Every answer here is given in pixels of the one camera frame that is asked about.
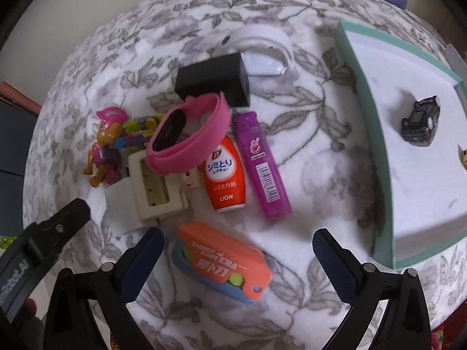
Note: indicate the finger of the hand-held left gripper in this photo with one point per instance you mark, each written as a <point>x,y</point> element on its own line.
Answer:
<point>69,217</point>

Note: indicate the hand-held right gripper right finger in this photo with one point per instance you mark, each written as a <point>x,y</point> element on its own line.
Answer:
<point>334,262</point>

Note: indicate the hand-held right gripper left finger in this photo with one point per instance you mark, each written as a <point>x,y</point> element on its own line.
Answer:
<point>146,259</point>

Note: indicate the pink dog toy figure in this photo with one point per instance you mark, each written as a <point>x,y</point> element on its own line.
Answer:
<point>104,149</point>

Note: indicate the teal cardboard box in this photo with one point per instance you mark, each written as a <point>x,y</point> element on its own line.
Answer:
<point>412,175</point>

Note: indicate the pink wristwatch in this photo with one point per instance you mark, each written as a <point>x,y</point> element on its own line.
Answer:
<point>204,135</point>

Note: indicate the person's left hand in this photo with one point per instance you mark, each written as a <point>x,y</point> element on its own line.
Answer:
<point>31,311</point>

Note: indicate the green object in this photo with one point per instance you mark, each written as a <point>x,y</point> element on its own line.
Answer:
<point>5,242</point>

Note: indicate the grey floral blanket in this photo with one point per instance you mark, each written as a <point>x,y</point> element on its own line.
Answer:
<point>321,197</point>

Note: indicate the dark furniture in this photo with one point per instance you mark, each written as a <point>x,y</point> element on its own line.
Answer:
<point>14,135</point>

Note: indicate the colourful sunflower toy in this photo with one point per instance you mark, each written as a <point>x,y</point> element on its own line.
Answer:
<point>137,131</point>

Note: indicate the red floral cloth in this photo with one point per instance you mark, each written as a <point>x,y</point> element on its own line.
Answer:
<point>441,339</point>

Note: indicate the small silver metal object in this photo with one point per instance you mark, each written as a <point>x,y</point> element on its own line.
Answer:
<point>463,157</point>

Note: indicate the black toy car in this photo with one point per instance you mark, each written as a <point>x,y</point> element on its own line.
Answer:
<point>421,120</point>

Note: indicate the black power adapter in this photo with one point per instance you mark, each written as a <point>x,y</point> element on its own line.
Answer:
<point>213,80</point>

